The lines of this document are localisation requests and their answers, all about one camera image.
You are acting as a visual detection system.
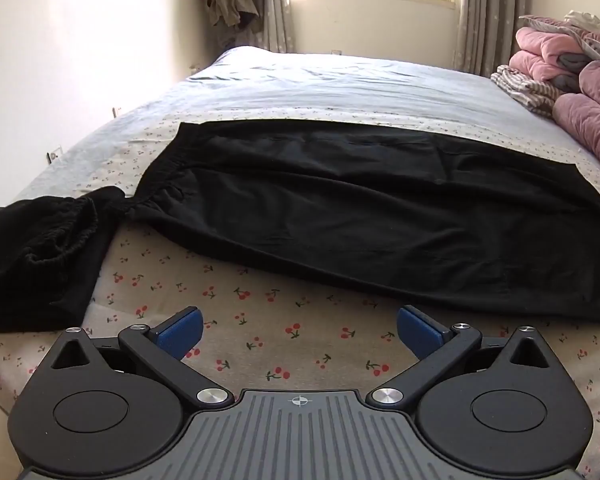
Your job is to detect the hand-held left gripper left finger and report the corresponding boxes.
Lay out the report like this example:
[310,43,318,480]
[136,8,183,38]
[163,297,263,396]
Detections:
[49,306,235,408]

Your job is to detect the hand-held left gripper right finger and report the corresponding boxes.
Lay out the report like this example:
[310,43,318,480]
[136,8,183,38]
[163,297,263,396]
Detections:
[369,304,556,408]

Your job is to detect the black pants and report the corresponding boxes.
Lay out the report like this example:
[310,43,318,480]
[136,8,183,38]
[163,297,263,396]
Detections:
[125,119,600,327]

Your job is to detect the cherry print bed sheet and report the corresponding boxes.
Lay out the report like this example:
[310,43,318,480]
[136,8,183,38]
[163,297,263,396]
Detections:
[0,105,600,463]

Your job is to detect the black elastic-waist garment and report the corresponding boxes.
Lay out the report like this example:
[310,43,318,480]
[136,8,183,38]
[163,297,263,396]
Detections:
[0,186,127,335]

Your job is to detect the bed with grey sheet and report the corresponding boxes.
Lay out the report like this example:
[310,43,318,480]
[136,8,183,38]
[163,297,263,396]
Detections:
[17,46,578,201]

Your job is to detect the striped folded cloth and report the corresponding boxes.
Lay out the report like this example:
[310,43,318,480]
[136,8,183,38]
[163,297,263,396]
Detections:
[490,64,567,120]

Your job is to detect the mauve velvet quilt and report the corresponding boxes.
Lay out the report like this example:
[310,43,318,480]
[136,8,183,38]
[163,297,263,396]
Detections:
[552,32,600,187]

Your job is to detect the light pink folded quilt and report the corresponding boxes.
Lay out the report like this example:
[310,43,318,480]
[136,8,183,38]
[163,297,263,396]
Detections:
[508,26,589,84]

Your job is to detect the grey folded cloth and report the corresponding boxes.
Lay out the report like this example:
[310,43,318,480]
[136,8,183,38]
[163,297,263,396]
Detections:
[551,52,594,94]

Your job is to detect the grey patterned curtain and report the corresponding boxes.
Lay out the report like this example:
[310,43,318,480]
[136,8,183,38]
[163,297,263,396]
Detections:
[261,0,297,54]
[452,0,533,79]

